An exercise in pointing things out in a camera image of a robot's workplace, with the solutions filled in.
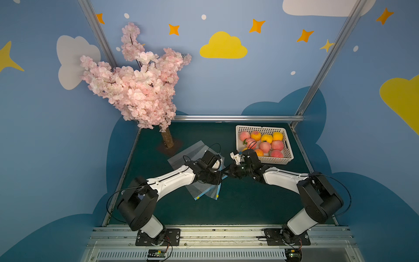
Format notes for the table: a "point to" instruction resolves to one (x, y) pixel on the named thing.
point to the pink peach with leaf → (265, 146)
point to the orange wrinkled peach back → (256, 135)
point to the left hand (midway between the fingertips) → (223, 178)
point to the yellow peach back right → (277, 136)
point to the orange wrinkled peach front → (259, 152)
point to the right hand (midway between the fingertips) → (222, 170)
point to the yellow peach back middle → (267, 137)
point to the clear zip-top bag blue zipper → (198, 189)
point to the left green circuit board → (156, 253)
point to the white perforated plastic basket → (288, 155)
